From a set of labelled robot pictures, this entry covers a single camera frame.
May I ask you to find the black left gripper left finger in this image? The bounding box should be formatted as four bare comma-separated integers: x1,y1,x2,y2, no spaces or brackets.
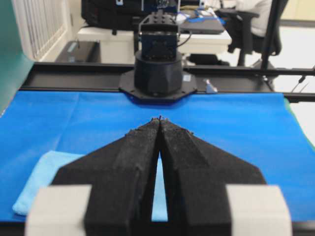
25,118,160,236

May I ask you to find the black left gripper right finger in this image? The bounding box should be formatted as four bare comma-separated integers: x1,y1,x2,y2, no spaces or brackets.
160,120,292,236

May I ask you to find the light blue towel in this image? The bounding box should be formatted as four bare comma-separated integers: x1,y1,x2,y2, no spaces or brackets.
12,150,168,222

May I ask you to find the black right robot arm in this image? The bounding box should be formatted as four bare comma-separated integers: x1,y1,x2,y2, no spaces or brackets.
121,10,292,236

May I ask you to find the black vertical stand pole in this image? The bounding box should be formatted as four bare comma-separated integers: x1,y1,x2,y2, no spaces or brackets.
251,0,287,70

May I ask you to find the blue table cloth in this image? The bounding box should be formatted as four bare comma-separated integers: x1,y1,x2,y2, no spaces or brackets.
0,91,315,222

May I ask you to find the white desk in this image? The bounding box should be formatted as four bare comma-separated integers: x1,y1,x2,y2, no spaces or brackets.
77,27,232,64

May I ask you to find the black box on floor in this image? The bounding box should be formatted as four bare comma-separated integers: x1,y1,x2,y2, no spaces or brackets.
55,41,101,63

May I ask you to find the black office chair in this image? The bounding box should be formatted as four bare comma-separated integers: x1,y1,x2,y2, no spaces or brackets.
216,0,289,67

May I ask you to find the green side panel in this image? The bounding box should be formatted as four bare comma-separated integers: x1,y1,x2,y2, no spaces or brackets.
0,0,33,114

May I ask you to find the person in white shirt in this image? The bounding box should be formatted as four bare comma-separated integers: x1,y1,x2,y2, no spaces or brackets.
236,0,273,37

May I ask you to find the black aluminium frame rail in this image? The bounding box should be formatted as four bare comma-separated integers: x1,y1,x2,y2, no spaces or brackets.
21,62,315,103

